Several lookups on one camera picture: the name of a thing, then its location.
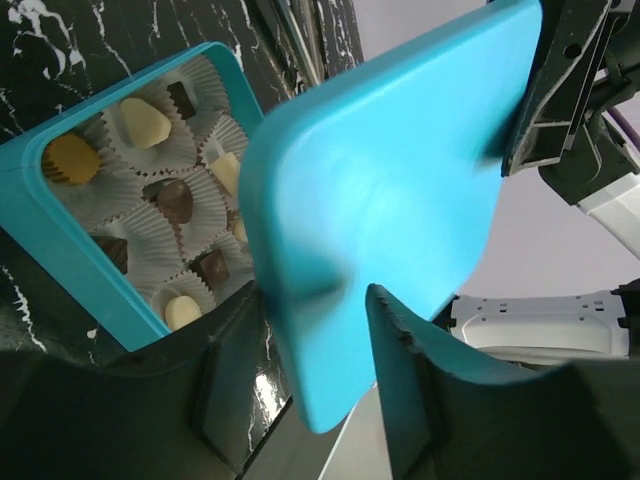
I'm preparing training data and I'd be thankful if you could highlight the dark square chocolate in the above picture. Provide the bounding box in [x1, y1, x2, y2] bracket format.
[189, 249, 230, 291]

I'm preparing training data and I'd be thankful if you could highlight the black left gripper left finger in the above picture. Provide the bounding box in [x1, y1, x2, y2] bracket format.
[1, 284, 262, 479]

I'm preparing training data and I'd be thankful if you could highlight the white paper cup liner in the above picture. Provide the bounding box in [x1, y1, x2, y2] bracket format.
[101, 80, 198, 177]
[150, 271, 216, 325]
[89, 169, 229, 259]

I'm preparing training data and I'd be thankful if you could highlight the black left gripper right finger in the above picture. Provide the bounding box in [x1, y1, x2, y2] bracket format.
[366, 285, 639, 479]

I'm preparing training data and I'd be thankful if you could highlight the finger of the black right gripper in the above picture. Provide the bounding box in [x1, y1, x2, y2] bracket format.
[501, 0, 612, 176]

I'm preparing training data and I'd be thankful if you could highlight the white oval chocolate piece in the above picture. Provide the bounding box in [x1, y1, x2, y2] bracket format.
[230, 216, 248, 243]

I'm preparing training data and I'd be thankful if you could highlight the dark triangular chocolate piece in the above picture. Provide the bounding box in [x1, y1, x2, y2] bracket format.
[143, 178, 194, 224]

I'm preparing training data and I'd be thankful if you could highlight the round brown chocolate piece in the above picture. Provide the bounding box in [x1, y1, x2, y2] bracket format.
[41, 133, 101, 186]

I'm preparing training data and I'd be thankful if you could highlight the white square chocolate piece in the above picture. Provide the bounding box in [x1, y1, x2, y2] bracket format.
[209, 152, 241, 197]

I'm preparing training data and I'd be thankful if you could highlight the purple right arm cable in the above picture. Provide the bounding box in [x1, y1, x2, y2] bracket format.
[607, 107, 640, 146]

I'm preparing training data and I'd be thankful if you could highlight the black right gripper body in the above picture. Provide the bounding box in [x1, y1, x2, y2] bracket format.
[538, 1, 639, 205]

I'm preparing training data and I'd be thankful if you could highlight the teal tin box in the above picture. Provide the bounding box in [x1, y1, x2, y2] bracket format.
[1, 42, 262, 351]

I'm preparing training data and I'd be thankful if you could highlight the teal tin lid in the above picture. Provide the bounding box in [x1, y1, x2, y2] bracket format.
[239, 1, 543, 433]

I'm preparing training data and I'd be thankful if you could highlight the cream heart chocolate piece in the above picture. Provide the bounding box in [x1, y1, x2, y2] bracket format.
[119, 98, 172, 149]

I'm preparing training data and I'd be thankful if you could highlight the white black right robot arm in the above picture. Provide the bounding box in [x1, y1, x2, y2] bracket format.
[438, 1, 639, 365]

